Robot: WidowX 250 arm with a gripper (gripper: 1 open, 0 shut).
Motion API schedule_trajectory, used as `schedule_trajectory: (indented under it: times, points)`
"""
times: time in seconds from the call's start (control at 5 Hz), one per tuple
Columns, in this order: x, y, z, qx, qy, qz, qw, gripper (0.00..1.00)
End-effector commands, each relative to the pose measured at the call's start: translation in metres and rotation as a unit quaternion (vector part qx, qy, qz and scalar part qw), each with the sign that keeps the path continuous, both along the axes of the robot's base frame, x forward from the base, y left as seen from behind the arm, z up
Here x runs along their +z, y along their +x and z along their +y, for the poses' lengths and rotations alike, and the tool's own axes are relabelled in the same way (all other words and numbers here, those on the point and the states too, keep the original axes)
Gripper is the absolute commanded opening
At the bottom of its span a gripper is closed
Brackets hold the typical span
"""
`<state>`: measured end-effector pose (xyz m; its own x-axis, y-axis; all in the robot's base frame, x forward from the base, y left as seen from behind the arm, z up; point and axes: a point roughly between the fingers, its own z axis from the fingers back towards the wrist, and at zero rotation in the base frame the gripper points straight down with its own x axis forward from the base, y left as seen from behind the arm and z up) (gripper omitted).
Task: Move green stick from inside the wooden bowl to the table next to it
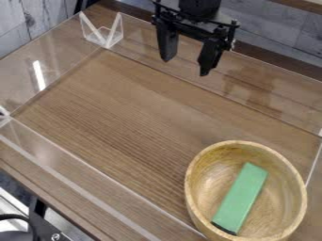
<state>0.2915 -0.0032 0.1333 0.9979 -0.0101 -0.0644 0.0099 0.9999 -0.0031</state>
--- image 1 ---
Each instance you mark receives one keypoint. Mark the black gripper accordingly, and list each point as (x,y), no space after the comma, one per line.
(199,15)

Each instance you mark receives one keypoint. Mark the green stick block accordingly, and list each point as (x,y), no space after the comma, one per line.
(240,199)

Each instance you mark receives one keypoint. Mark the black table leg frame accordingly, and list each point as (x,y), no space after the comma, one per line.
(46,231)

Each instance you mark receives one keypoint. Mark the clear acrylic barrier wall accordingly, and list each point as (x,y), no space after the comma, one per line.
(103,124)

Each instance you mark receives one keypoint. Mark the wooden bowl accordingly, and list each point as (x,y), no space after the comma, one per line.
(281,206)

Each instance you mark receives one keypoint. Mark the clear acrylic corner bracket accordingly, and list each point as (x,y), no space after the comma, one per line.
(105,36)

